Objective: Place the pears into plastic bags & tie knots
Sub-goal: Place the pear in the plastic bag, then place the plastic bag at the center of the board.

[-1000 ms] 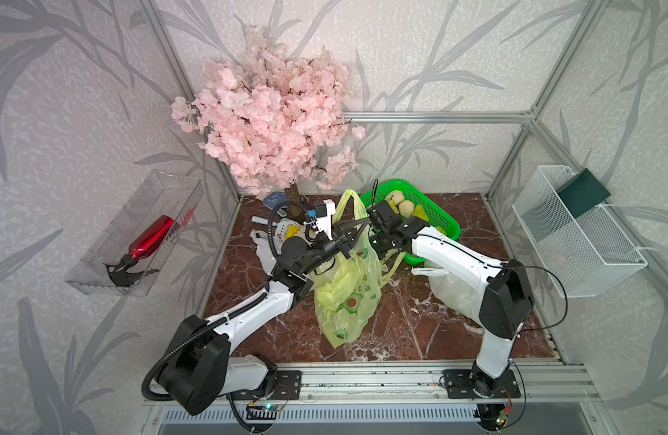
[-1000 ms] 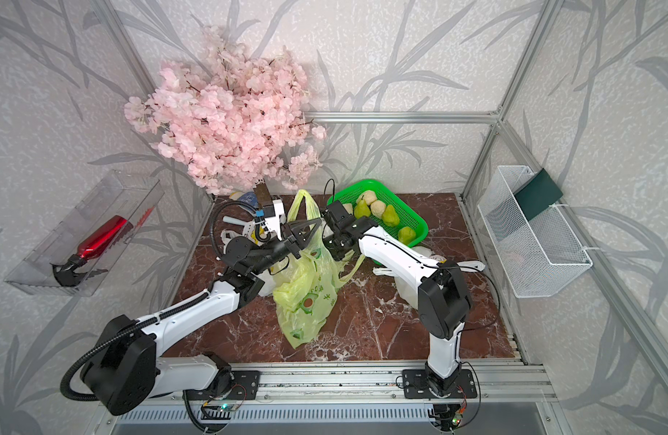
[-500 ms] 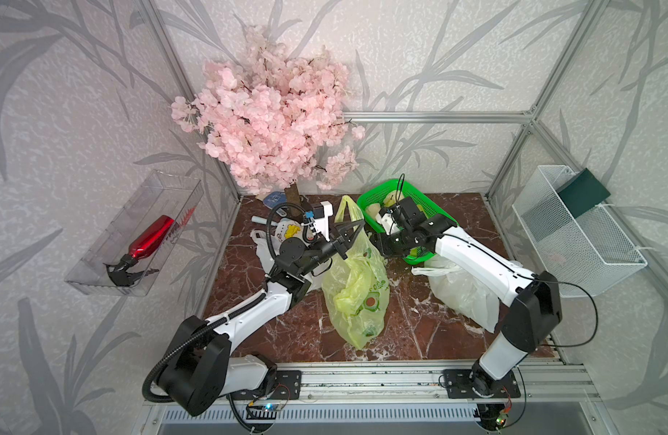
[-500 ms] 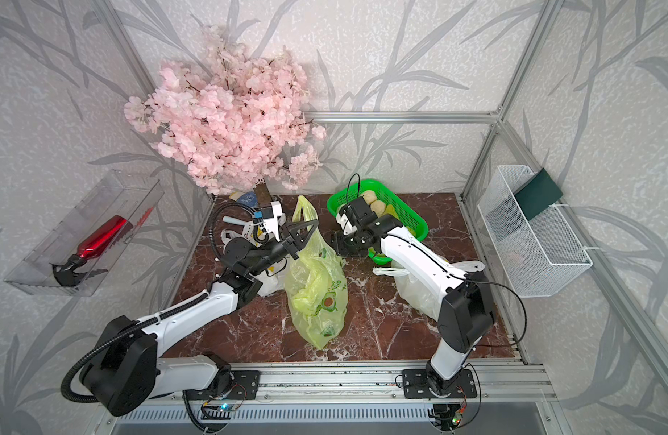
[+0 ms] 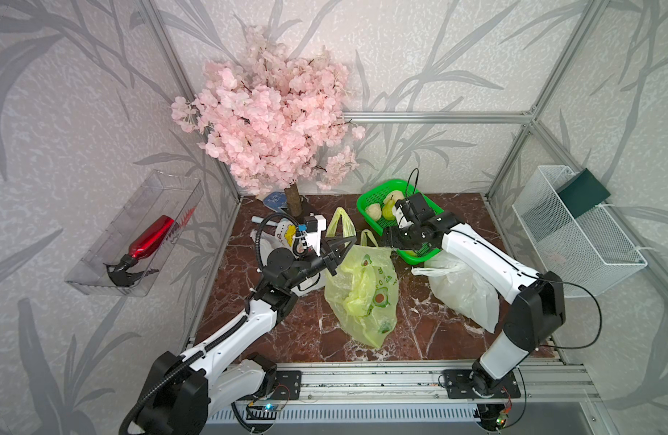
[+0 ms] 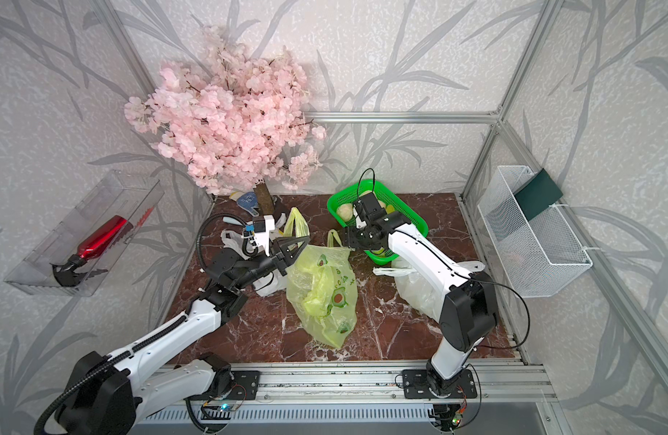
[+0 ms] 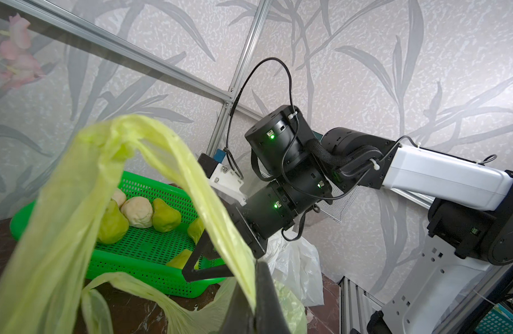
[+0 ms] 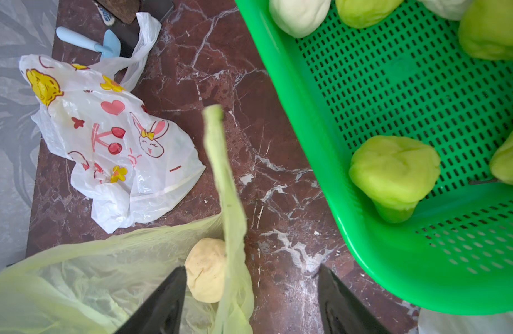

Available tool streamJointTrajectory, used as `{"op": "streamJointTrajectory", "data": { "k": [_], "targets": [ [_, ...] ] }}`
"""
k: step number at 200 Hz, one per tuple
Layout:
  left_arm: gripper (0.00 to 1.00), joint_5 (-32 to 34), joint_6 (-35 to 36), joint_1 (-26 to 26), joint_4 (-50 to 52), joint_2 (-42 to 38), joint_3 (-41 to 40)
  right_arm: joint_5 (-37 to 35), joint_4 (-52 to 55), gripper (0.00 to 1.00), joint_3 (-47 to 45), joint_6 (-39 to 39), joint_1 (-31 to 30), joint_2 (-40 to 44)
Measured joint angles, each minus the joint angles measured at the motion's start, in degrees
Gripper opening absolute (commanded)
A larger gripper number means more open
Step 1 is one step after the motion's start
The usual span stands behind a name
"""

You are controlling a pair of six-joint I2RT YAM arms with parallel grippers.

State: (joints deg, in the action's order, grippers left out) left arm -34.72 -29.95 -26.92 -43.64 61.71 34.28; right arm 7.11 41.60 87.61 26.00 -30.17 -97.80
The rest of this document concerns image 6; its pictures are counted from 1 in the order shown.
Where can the green avocado plastic bag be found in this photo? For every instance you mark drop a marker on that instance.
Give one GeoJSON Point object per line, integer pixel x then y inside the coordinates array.
{"type": "Point", "coordinates": [322, 289]}

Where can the clear wall tray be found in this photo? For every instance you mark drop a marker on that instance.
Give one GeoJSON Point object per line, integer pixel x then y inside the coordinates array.
{"type": "Point", "coordinates": [130, 196]}

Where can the pink cherry blossom bouquet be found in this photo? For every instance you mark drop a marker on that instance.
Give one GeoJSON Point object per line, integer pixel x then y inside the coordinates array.
{"type": "Point", "coordinates": [239, 125]}

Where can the red spray bottle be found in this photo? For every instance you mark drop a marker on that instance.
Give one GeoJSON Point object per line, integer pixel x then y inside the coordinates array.
{"type": "Point", "coordinates": [91, 248]}

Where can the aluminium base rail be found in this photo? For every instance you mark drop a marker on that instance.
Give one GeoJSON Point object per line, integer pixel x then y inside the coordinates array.
{"type": "Point", "coordinates": [285, 383]}

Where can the white pear left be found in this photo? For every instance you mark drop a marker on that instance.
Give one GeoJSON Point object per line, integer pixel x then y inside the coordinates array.
{"type": "Point", "coordinates": [345, 212]}

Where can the green plastic basket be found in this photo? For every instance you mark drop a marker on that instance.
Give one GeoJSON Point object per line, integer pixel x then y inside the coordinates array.
{"type": "Point", "coordinates": [388, 200]}

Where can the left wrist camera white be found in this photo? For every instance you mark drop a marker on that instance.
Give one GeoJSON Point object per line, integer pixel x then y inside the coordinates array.
{"type": "Point", "coordinates": [256, 236]}

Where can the white printed plastic bag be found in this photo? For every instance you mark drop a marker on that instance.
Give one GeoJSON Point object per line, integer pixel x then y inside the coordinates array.
{"type": "Point", "coordinates": [425, 281]}

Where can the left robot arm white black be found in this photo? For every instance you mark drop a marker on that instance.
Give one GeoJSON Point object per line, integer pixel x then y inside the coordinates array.
{"type": "Point", "coordinates": [110, 394]}

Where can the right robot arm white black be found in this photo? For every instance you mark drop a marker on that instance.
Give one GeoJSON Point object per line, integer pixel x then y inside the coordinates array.
{"type": "Point", "coordinates": [467, 302]}

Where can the white wire mesh basket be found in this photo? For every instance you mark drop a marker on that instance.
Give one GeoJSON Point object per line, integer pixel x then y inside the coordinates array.
{"type": "Point", "coordinates": [539, 256]}

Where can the brown bouquet trunk base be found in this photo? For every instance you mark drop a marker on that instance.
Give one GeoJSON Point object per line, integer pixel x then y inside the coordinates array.
{"type": "Point", "coordinates": [269, 205]}

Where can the blue tag at vase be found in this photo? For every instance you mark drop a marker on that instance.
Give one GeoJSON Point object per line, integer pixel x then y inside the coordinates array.
{"type": "Point", "coordinates": [248, 202]}

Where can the dark green card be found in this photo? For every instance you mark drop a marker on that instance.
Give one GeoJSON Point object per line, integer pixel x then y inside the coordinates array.
{"type": "Point", "coordinates": [537, 194]}

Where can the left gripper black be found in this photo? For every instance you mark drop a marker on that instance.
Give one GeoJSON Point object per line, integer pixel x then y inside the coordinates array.
{"type": "Point", "coordinates": [278, 260]}

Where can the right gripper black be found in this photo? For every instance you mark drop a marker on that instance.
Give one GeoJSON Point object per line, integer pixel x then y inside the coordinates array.
{"type": "Point", "coordinates": [351, 241]}

